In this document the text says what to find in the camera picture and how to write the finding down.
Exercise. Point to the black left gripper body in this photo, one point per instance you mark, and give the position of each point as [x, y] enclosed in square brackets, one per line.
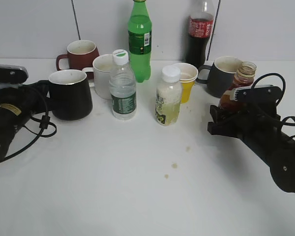
[16, 108]

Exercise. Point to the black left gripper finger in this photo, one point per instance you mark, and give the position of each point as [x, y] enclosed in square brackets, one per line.
[38, 89]

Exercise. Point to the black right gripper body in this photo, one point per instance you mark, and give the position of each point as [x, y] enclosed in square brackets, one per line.
[256, 127]

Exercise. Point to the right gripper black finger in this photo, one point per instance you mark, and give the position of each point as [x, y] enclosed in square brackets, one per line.
[218, 114]

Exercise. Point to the black ceramic mug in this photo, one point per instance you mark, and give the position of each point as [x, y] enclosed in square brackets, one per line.
[70, 94]

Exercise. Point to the brown coffee bottle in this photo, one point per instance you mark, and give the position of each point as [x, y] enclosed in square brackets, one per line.
[244, 77]

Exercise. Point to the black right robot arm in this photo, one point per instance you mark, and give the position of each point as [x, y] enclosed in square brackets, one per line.
[281, 162]

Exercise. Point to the yellow paper cup stack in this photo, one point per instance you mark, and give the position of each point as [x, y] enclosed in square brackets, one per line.
[188, 75]

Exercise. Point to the dark grey ceramic mug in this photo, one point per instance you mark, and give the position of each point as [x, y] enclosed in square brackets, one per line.
[221, 74]

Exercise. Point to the white capped juice bottle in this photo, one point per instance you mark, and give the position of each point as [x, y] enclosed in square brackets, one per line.
[168, 96]

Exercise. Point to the dark red ceramic mug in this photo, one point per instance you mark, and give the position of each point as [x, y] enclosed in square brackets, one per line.
[80, 54]

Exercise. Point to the white ceramic mug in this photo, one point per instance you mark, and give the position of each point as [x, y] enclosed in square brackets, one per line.
[101, 67]

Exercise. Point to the clear water bottle green label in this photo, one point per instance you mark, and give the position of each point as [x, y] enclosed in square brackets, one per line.
[122, 86]

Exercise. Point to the cola bottle red label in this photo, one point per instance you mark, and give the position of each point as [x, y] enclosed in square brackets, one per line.
[199, 31]

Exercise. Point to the green soda bottle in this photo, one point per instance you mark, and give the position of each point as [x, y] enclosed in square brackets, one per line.
[140, 40]

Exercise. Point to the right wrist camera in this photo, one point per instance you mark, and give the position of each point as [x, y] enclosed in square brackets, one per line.
[259, 94]

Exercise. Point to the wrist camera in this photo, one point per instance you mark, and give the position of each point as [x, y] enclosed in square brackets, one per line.
[13, 74]
[259, 94]

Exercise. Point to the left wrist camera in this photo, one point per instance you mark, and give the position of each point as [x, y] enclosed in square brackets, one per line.
[13, 74]

